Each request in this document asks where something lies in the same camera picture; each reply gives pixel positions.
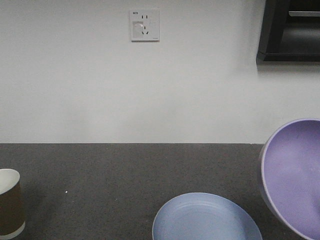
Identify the light blue plastic plate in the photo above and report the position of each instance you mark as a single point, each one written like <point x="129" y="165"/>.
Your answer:
<point x="203" y="216"/>

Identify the purple plastic bowl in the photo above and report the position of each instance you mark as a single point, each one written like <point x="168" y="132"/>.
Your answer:
<point x="289" y="176"/>

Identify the white wall power socket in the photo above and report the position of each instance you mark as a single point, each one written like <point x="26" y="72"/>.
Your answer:
<point x="144" y="25"/>

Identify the brown paper cup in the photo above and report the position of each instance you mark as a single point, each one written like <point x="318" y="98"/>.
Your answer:
<point x="12" y="213"/>

